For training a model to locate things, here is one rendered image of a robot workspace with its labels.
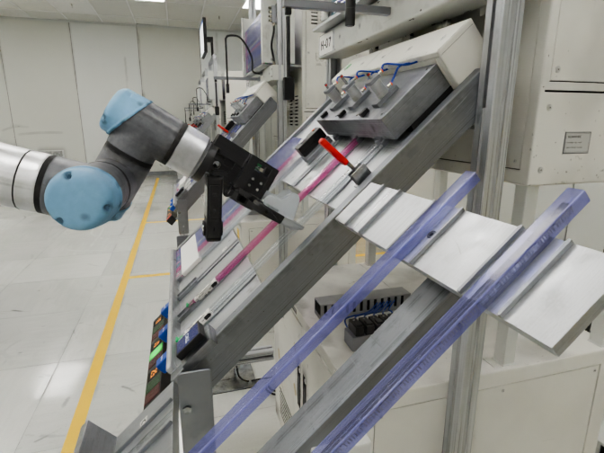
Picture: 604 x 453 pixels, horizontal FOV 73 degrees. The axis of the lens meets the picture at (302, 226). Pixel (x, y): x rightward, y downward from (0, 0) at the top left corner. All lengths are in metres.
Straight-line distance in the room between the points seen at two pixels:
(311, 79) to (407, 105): 1.45
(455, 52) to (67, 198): 0.61
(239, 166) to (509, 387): 0.72
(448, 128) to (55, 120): 9.22
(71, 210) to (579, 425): 1.15
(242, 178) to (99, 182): 0.23
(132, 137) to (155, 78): 8.80
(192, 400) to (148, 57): 9.02
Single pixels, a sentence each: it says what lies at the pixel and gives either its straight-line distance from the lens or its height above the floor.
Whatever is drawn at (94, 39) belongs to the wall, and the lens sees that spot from 9.64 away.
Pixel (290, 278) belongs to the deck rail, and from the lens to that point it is 0.67.
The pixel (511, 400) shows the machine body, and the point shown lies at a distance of 1.06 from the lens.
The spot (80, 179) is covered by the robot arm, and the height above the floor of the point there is 1.05.
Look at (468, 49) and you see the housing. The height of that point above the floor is 1.23.
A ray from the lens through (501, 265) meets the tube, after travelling 0.32.
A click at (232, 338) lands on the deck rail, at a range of 0.69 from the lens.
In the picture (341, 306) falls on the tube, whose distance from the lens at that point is 0.39.
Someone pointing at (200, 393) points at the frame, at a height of 0.72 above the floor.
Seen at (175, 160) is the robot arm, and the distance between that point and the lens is 0.67.
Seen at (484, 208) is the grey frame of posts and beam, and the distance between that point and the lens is 0.75.
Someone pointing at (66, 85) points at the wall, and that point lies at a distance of 9.64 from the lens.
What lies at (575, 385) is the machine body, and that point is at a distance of 1.17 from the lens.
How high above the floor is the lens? 1.11
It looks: 14 degrees down
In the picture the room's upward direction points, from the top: straight up
